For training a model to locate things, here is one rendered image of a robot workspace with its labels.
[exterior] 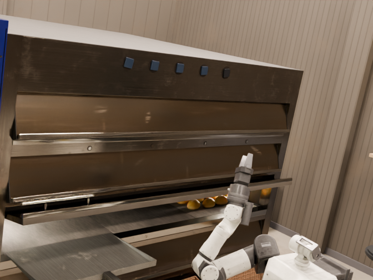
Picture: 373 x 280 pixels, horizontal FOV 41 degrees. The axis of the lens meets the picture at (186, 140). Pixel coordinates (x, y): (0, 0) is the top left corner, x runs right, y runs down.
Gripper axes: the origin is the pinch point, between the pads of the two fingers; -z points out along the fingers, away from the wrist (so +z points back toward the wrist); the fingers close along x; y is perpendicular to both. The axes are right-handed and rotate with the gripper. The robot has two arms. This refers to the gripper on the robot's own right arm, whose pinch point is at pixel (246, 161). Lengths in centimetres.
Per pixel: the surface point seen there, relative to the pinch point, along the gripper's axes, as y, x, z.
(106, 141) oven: 60, -19, 5
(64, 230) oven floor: 69, -49, 48
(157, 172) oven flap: 32, -44, 10
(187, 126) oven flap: 23, -42, -17
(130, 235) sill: 36, -51, 43
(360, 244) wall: -227, -318, -2
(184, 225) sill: 8, -72, 31
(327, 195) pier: -183, -329, -47
